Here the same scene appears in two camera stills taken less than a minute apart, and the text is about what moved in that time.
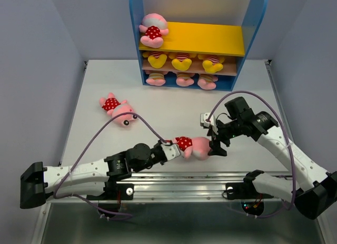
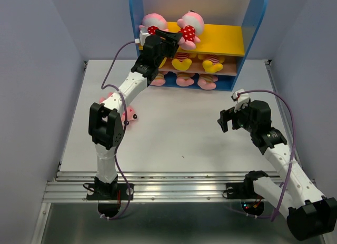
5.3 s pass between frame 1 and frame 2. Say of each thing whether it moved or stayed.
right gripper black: moved
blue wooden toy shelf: stayed
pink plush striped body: stayed
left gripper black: moved
